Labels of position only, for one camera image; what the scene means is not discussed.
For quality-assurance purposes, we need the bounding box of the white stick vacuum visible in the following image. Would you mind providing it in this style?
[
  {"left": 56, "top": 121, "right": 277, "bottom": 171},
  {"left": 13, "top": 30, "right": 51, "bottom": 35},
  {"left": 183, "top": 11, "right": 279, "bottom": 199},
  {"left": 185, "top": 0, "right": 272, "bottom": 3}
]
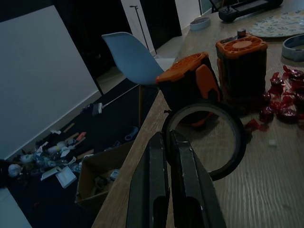
[{"left": 83, "top": 94, "right": 126, "bottom": 116}]

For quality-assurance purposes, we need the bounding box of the white flat box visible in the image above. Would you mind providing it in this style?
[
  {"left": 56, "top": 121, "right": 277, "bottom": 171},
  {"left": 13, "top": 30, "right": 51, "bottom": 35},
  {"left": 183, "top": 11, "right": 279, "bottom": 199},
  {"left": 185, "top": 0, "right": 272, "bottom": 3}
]
[{"left": 56, "top": 165, "right": 77, "bottom": 189}]

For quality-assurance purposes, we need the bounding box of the red wrapped candy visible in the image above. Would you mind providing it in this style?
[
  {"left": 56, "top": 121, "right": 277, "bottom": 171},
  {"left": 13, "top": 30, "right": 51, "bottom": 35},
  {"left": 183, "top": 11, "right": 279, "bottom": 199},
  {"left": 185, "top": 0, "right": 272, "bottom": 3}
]
[
  {"left": 269, "top": 72, "right": 286, "bottom": 95},
  {"left": 283, "top": 66, "right": 304, "bottom": 89},
  {"left": 276, "top": 104, "right": 299, "bottom": 124},
  {"left": 258, "top": 104, "right": 277, "bottom": 122}
]

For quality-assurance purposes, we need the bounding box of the grey round bowl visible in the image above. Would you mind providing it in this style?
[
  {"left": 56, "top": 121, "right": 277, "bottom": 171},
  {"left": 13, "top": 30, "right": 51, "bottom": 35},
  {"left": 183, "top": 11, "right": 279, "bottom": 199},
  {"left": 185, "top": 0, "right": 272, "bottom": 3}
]
[{"left": 190, "top": 17, "right": 211, "bottom": 32}]

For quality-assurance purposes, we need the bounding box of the red candy wrapper scrap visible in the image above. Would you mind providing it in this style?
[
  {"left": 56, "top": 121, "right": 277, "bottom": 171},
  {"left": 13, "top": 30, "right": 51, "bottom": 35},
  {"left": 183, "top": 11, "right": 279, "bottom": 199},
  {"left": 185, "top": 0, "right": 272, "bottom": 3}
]
[{"left": 244, "top": 118, "right": 269, "bottom": 135}]

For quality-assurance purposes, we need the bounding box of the white wall panel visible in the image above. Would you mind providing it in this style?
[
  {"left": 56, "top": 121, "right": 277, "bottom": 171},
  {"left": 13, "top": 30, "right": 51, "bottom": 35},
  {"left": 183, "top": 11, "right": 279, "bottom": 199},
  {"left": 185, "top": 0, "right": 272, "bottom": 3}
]
[{"left": 0, "top": 5, "right": 102, "bottom": 160}]

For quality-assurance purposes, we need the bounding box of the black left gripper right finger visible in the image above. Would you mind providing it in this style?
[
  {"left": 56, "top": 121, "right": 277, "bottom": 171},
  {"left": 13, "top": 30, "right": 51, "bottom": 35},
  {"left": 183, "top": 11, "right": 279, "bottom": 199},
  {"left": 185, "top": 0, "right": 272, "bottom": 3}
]
[{"left": 169, "top": 130, "right": 227, "bottom": 228}]

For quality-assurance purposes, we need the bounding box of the brown cardboard box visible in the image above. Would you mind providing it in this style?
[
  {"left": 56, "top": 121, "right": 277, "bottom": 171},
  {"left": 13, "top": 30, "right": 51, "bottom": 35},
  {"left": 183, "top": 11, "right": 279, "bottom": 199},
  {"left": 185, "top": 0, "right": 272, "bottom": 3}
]
[{"left": 75, "top": 140, "right": 136, "bottom": 212}]

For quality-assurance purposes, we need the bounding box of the black tape roll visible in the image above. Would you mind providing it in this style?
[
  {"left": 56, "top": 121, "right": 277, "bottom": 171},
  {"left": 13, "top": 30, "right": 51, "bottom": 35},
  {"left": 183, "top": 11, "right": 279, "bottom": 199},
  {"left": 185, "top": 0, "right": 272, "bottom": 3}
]
[{"left": 161, "top": 100, "right": 245, "bottom": 182}]

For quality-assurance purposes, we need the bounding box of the floral round placemat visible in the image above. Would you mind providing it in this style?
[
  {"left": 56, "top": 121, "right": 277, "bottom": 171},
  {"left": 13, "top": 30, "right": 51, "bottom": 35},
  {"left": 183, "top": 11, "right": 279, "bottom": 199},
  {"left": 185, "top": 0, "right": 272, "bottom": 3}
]
[{"left": 248, "top": 10, "right": 304, "bottom": 38}]

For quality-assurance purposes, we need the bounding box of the light blue shell chair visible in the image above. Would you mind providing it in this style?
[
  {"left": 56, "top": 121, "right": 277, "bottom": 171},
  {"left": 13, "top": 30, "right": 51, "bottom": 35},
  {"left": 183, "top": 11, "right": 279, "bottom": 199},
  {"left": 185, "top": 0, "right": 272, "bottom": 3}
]
[{"left": 101, "top": 31, "right": 165, "bottom": 126}]

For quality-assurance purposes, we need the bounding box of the orange black battery pack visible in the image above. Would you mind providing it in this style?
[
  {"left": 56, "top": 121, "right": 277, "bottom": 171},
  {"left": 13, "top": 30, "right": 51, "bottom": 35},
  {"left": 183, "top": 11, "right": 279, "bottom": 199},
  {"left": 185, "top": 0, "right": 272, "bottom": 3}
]
[
  {"left": 215, "top": 33, "right": 268, "bottom": 99},
  {"left": 156, "top": 51, "right": 223, "bottom": 130}
]

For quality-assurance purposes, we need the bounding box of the grey ring-shaped dish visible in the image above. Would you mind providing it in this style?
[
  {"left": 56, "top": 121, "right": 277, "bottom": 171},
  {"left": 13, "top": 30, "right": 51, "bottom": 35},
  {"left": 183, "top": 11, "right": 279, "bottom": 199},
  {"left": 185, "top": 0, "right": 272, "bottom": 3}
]
[{"left": 282, "top": 34, "right": 304, "bottom": 61}]

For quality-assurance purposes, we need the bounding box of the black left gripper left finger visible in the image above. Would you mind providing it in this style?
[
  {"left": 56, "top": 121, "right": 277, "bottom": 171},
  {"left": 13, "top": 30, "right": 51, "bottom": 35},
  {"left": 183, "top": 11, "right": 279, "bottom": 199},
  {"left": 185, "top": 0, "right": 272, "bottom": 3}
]
[{"left": 125, "top": 132, "right": 170, "bottom": 228}]

